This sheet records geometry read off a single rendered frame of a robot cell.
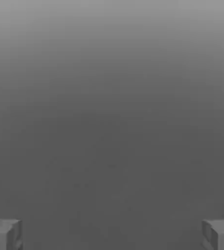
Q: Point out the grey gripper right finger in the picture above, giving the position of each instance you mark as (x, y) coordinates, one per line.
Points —
(221, 236)

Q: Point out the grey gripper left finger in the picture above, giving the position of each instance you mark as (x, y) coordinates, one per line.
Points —
(2, 236)

